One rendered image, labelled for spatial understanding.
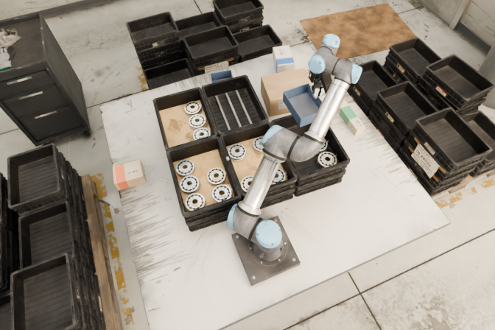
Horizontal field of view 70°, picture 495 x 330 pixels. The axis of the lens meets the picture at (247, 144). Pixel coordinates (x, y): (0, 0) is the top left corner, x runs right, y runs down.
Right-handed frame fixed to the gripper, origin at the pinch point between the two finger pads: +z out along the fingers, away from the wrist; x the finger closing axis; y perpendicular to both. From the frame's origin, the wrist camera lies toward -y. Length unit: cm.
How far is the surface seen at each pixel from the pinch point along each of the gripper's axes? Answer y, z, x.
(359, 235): -61, 43, -3
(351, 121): 2.0, 33.8, -33.5
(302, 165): -18.7, 30.9, 11.6
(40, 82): 118, 53, 148
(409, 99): 29, 65, -113
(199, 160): 5, 35, 63
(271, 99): 29.5, 27.6, 9.9
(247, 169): -10, 33, 40
